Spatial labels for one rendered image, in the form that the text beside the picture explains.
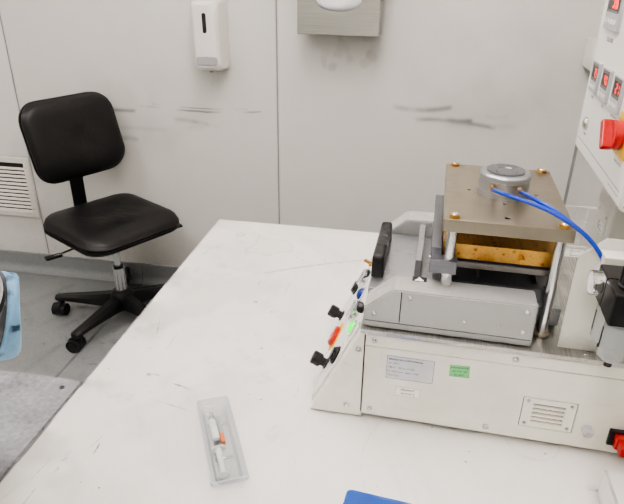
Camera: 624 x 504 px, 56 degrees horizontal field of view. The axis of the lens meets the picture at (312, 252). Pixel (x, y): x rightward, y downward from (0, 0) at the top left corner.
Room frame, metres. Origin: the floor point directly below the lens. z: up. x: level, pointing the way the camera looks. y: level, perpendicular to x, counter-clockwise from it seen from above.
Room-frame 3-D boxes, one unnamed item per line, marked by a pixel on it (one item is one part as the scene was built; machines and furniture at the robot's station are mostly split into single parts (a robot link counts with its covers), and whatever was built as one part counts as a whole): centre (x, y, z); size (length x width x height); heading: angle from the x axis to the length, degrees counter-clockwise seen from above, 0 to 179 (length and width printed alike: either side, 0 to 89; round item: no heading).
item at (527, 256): (0.88, -0.30, 1.07); 0.22 x 0.17 x 0.10; 168
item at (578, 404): (0.88, -0.29, 0.84); 0.53 x 0.37 x 0.17; 78
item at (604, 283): (0.65, -0.38, 1.05); 0.15 x 0.05 x 0.15; 168
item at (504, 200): (0.87, -0.33, 1.08); 0.31 x 0.24 x 0.13; 168
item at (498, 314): (0.77, -0.20, 0.96); 0.26 x 0.05 x 0.07; 78
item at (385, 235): (0.93, -0.12, 0.99); 0.15 x 0.02 x 0.04; 168
